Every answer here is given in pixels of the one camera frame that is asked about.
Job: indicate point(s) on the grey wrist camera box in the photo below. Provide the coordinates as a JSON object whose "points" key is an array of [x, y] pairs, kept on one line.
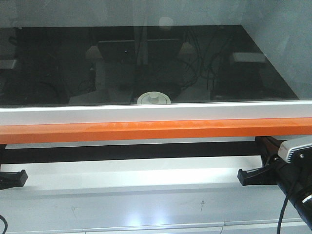
{"points": [[288, 148]]}

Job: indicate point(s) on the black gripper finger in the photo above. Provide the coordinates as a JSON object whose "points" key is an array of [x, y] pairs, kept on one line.
{"points": [[13, 179]]}

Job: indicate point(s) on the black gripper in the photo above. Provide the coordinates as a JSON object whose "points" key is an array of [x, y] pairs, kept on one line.
{"points": [[292, 178]]}

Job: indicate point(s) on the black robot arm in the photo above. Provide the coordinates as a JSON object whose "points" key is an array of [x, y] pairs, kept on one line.
{"points": [[302, 203]]}

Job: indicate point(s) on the glass jar with white lid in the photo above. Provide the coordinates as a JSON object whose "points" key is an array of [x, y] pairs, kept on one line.
{"points": [[153, 97]]}

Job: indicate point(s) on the orange sash handle bar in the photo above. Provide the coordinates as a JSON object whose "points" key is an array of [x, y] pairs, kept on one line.
{"points": [[74, 132]]}

